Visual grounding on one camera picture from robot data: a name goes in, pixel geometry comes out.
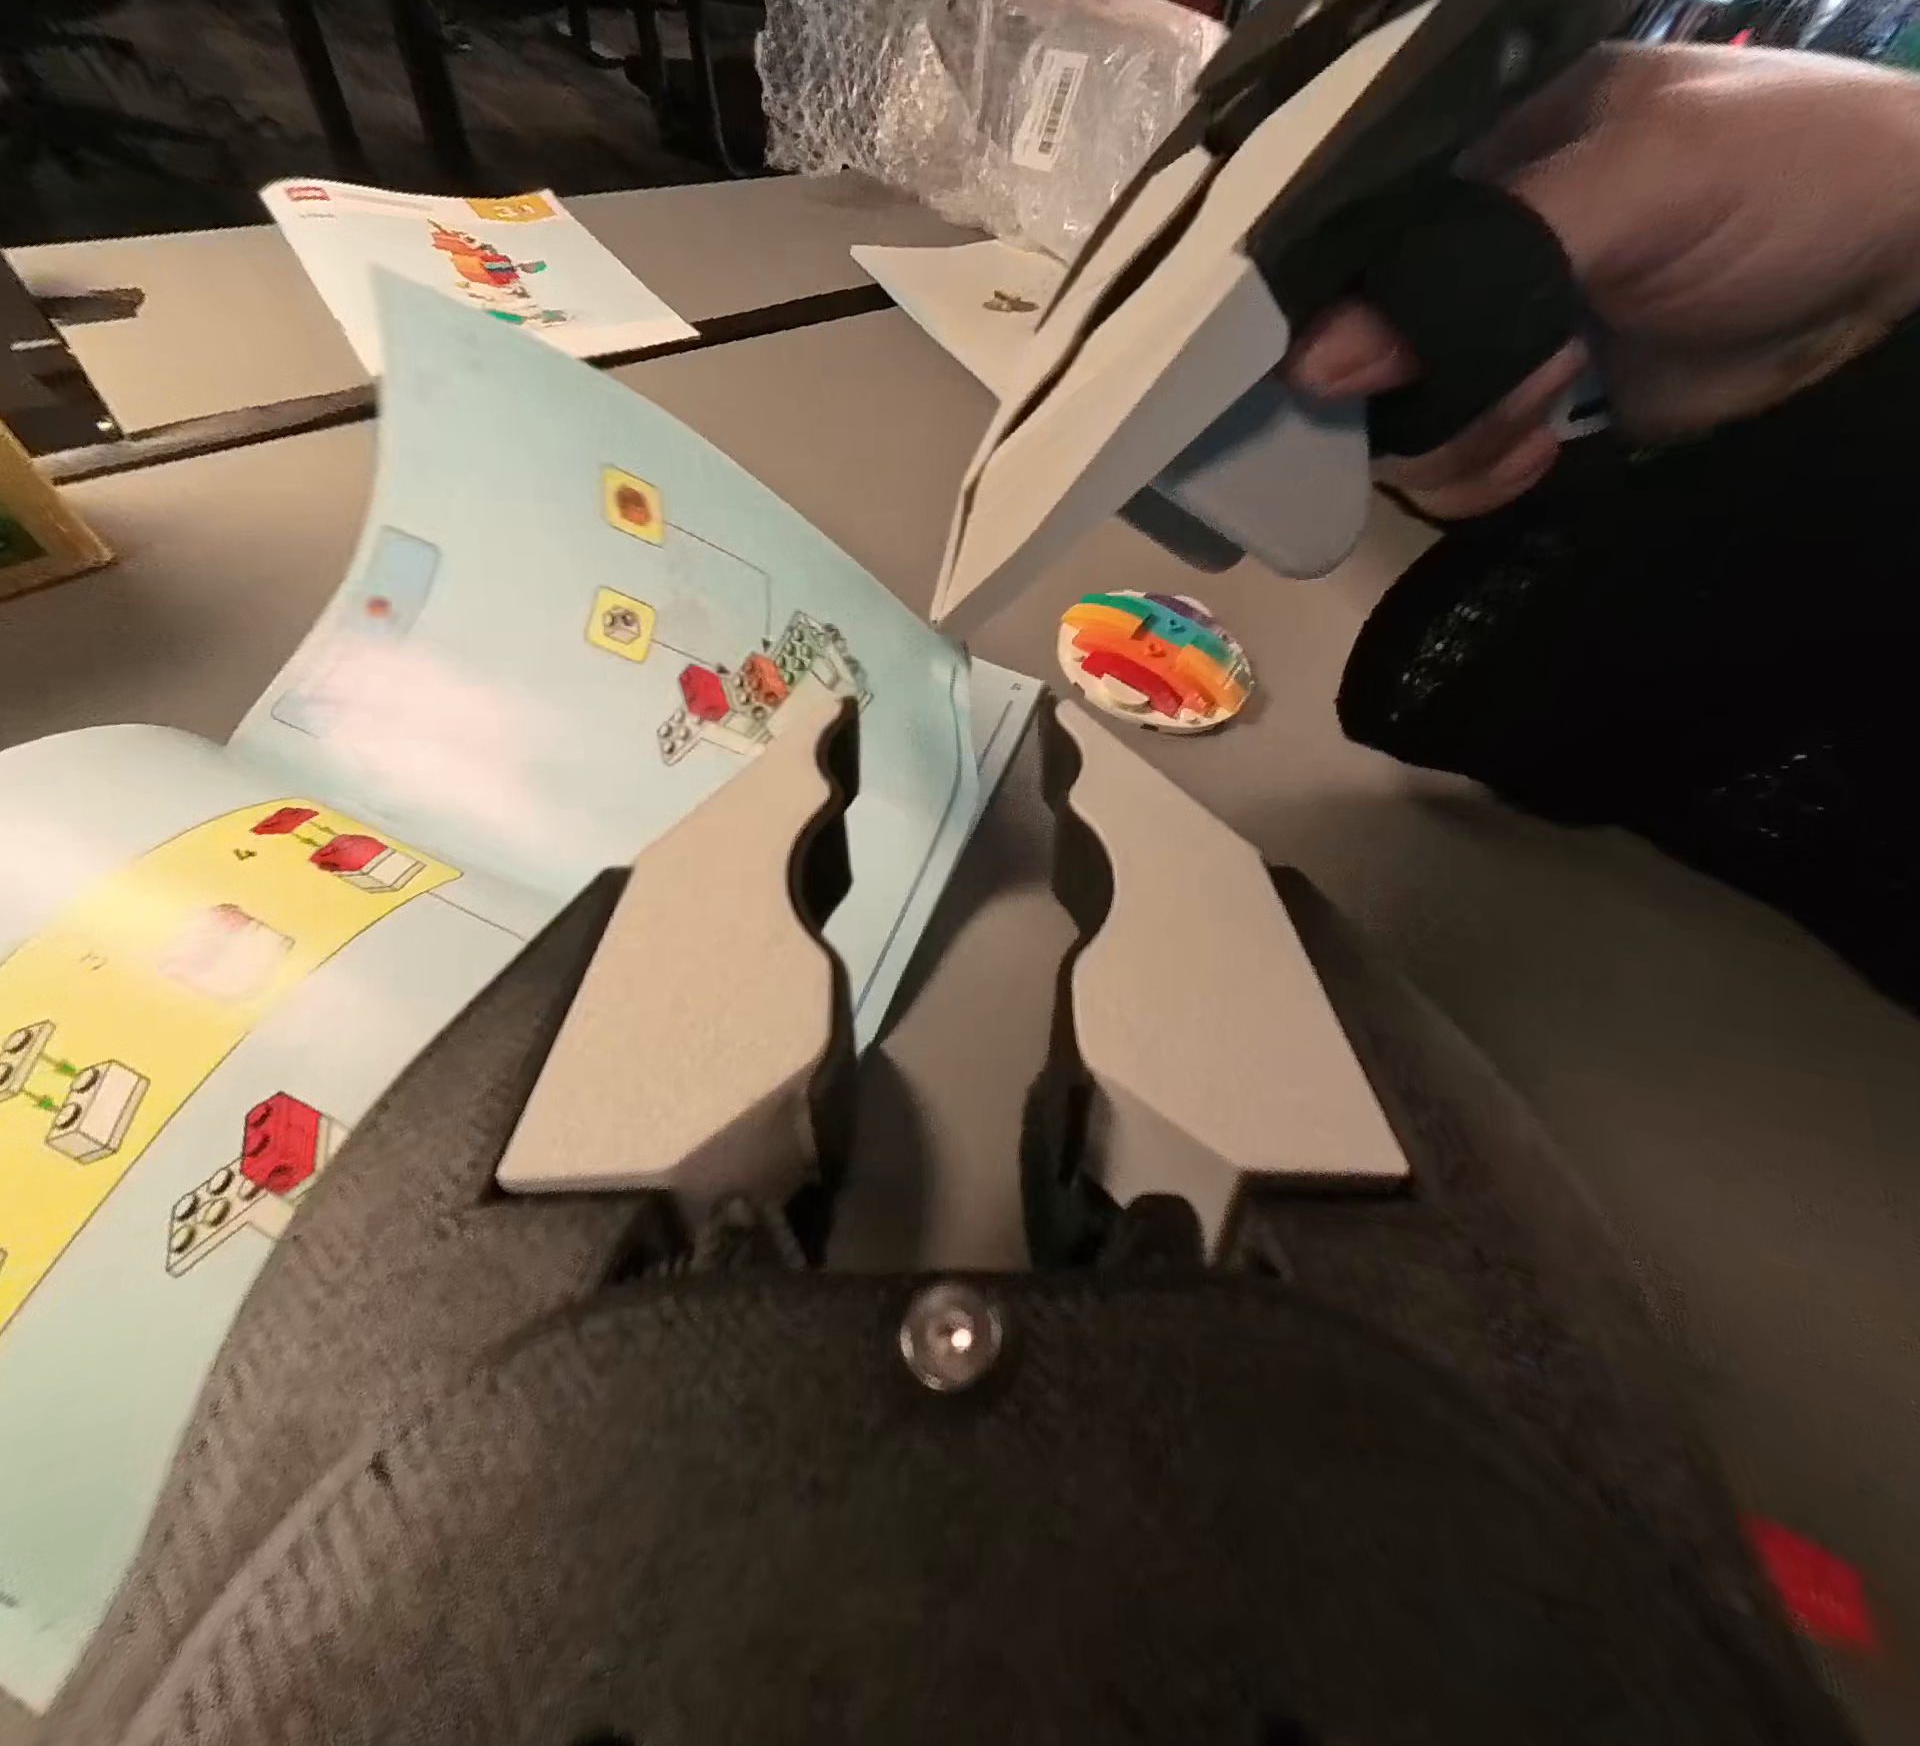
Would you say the white leaflet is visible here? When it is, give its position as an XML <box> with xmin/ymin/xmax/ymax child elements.
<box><xmin>848</xmin><ymin>239</ymin><xmax>1115</xmax><ymax>400</ymax></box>

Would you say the instruction booklet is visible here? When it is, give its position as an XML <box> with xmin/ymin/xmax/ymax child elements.
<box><xmin>0</xmin><ymin>267</ymin><xmax>1048</xmax><ymax>1712</ymax></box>
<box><xmin>258</xmin><ymin>178</ymin><xmax>700</xmax><ymax>377</ymax></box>

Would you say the clear plastic bag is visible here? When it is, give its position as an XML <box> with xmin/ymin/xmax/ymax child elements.
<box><xmin>902</xmin><ymin>0</ymin><xmax>1234</xmax><ymax>259</ymax></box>

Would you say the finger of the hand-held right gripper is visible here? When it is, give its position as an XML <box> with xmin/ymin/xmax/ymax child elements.
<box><xmin>931</xmin><ymin>259</ymin><xmax>1292</xmax><ymax>630</ymax></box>
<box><xmin>1036</xmin><ymin>0</ymin><xmax>1441</xmax><ymax>339</ymax></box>

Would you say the person's right hand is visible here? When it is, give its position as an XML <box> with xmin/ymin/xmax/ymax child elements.
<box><xmin>1288</xmin><ymin>40</ymin><xmax>1920</xmax><ymax>522</ymax></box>

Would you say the closed instruction booklet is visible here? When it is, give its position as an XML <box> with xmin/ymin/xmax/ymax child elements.
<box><xmin>258</xmin><ymin>178</ymin><xmax>700</xmax><ymax>377</ymax></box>

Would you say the person's right forearm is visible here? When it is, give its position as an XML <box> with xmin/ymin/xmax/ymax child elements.
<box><xmin>1336</xmin><ymin>313</ymin><xmax>1920</xmax><ymax>1011</ymax></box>

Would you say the bubble wrap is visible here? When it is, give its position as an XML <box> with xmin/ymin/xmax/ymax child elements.
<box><xmin>757</xmin><ymin>0</ymin><xmax>967</xmax><ymax>183</ymax></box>

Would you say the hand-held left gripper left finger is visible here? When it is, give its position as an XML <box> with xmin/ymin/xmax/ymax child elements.
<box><xmin>492</xmin><ymin>693</ymin><xmax>867</xmax><ymax>1203</ymax></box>

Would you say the colourful lego box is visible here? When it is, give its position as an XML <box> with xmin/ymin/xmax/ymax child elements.
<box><xmin>0</xmin><ymin>416</ymin><xmax>115</xmax><ymax>603</ymax></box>

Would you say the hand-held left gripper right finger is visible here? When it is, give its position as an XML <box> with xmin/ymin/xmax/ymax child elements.
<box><xmin>1040</xmin><ymin>696</ymin><xmax>1415</xmax><ymax>1256</ymax></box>

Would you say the round rainbow lego build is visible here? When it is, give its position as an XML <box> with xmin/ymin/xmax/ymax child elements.
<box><xmin>1056</xmin><ymin>587</ymin><xmax>1263</xmax><ymax>737</ymax></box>

